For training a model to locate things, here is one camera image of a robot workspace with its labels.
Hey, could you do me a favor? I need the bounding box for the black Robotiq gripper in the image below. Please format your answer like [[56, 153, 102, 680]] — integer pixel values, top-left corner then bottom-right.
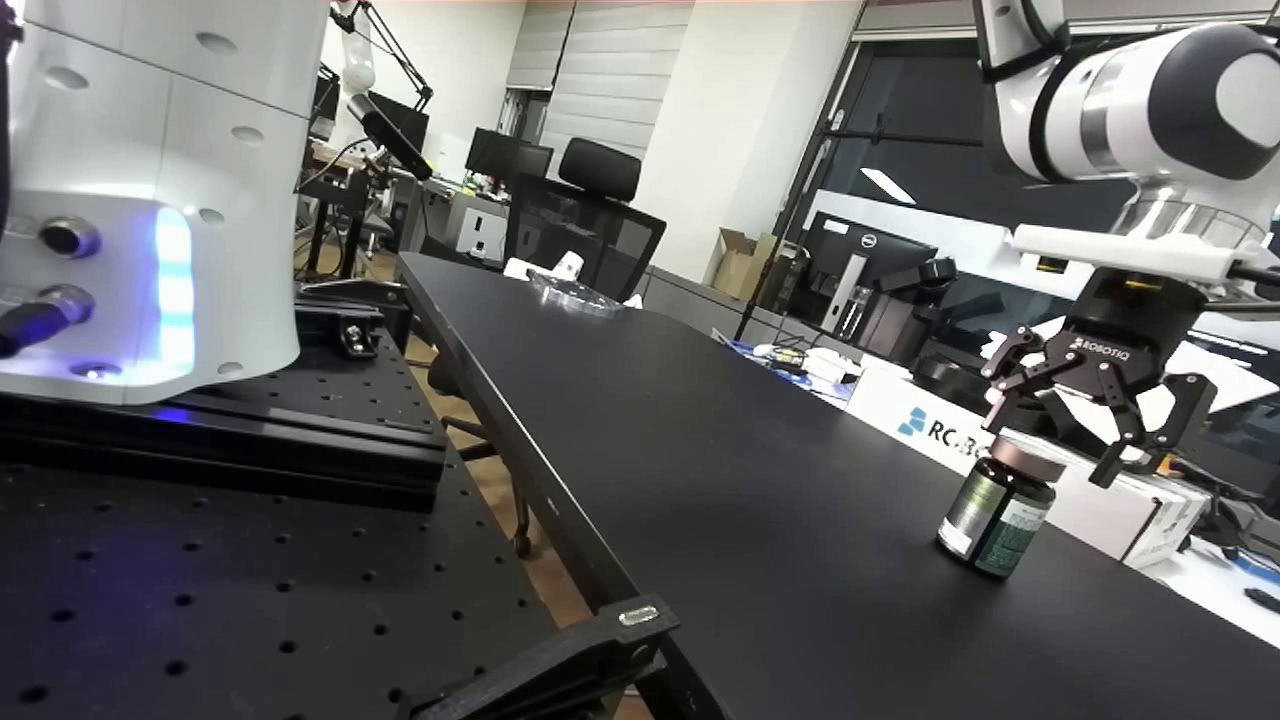
[[978, 266, 1220, 493]]

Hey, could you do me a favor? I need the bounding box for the dark green medicine bottle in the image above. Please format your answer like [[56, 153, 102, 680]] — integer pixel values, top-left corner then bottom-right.
[[930, 432, 1071, 585]]

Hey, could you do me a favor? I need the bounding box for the white Robotiq cardboard box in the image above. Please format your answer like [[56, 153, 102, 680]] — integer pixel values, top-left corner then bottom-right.
[[850, 364, 1210, 565]]

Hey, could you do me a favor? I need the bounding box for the blue white plastic packaging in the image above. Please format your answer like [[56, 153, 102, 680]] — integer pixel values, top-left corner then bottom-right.
[[1204, 532, 1280, 618]]

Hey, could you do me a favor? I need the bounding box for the black desktop equipment stack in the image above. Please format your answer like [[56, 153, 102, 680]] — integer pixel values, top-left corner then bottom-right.
[[796, 215, 964, 364]]

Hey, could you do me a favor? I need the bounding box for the brown cardboard box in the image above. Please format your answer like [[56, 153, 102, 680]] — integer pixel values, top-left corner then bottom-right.
[[704, 226, 784, 304]]

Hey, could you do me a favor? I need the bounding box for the black office chair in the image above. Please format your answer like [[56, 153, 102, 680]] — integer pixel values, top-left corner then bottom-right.
[[511, 134, 673, 304]]

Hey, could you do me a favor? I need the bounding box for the white window blind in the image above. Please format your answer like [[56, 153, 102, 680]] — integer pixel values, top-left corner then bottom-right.
[[536, 0, 696, 171]]

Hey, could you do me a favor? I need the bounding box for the white drawer cabinet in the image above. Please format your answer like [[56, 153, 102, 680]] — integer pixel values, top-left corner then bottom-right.
[[451, 195, 511, 266]]

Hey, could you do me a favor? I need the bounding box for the black computer monitor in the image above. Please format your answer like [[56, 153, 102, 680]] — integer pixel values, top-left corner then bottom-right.
[[363, 90, 431, 156], [460, 125, 557, 191]]

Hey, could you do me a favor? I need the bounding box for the small black clamp block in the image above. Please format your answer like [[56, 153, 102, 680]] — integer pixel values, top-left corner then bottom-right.
[[290, 296, 392, 364]]

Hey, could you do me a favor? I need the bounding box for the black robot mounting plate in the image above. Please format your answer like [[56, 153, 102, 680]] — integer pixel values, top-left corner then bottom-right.
[[0, 337, 451, 512]]

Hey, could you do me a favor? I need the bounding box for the black metal frame equipment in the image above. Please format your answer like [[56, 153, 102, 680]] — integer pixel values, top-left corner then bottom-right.
[[0, 334, 630, 720]]

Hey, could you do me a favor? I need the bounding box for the black robot base cable plug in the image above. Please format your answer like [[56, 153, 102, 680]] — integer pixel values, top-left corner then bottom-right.
[[0, 285, 97, 361]]

